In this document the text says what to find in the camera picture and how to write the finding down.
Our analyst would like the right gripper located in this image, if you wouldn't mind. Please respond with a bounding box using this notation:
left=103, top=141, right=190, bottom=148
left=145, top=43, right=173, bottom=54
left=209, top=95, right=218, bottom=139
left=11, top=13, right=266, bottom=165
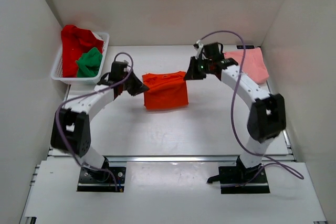
left=184, top=57, right=212, bottom=81

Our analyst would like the orange t shirt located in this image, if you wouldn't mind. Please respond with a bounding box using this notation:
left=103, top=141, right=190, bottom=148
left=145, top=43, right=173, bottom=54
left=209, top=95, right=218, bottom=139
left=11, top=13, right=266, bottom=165
left=142, top=71, right=188, bottom=110

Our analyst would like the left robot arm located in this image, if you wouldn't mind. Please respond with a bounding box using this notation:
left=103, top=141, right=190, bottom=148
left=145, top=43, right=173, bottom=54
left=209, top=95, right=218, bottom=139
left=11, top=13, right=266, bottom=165
left=50, top=61, right=150, bottom=181

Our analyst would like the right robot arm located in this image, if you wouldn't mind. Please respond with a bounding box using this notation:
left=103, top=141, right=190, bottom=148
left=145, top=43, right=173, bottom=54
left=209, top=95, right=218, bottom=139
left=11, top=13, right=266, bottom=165
left=184, top=41, right=286, bottom=182

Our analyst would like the black label plate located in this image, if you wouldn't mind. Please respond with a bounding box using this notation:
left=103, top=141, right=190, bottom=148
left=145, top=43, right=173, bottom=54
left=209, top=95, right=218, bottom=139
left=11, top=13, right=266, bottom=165
left=236, top=45, right=255, bottom=50

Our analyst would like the green t shirt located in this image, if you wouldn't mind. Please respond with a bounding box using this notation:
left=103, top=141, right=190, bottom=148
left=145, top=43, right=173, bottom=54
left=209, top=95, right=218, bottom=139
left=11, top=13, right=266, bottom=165
left=76, top=47, right=102, bottom=78

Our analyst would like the folded pink t shirt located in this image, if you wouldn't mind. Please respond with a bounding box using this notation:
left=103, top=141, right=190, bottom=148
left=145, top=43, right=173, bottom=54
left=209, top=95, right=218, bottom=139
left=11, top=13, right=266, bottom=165
left=224, top=47, right=269, bottom=84

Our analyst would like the red t shirt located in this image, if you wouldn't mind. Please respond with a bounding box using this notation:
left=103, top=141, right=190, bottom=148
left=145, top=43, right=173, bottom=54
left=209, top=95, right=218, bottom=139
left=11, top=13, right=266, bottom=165
left=61, top=25, right=104, bottom=78

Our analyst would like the white plastic basket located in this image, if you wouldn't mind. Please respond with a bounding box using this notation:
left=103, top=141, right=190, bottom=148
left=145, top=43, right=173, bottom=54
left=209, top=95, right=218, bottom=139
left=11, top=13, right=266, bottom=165
left=50, top=31, right=110, bottom=86

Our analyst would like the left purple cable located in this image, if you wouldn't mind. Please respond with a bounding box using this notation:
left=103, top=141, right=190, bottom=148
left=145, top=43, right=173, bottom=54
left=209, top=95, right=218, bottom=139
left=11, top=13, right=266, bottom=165
left=54, top=52, right=134, bottom=193

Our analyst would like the purple cable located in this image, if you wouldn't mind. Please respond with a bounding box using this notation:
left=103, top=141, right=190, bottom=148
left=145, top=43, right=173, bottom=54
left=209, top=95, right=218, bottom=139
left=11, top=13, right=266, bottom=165
left=195, top=30, right=305, bottom=188
left=54, top=52, right=134, bottom=193

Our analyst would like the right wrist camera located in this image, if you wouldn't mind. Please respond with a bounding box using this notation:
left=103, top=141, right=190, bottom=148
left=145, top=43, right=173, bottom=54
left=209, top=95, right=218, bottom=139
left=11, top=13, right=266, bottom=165
left=193, top=40, right=204, bottom=59

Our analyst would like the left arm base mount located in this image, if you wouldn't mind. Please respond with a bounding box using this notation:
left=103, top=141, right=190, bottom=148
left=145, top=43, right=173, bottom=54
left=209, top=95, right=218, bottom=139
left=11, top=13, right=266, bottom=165
left=77, top=165, right=127, bottom=193

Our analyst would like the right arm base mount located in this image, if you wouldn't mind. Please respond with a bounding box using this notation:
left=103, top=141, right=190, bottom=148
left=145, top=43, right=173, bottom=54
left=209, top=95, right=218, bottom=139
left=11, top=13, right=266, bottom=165
left=207, top=157, right=270, bottom=195

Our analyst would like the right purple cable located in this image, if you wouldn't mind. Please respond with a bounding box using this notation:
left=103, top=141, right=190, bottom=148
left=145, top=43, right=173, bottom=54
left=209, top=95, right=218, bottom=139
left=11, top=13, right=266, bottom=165
left=195, top=30, right=305, bottom=188

